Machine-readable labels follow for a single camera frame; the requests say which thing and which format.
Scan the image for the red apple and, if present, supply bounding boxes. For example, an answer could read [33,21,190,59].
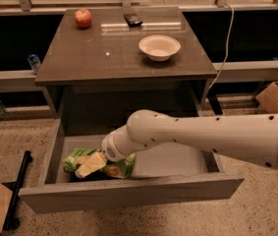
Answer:
[74,9,92,29]

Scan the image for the black metal bar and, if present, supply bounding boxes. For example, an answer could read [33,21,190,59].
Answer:
[3,150,32,230]

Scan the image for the plastic water bottle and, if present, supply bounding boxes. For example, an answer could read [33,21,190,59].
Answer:
[28,54,41,75]

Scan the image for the green rice chip bag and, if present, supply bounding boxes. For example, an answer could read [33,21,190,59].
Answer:
[62,147,136,179]

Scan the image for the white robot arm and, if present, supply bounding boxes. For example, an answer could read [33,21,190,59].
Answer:
[75,110,278,178]

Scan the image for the black small device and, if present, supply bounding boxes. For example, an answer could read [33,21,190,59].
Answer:
[124,14,142,28]

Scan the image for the grey cabinet counter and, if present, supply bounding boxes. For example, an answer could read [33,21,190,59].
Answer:
[34,6,218,118]

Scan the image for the white bowl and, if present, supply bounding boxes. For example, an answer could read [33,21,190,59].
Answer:
[139,35,181,62]

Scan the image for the open grey drawer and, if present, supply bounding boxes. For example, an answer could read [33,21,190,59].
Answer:
[18,88,246,214]

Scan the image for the grey window ledge rail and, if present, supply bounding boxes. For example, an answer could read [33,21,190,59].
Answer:
[0,60,278,92]

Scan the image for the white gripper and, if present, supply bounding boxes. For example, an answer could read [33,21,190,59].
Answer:
[75,126,139,179]

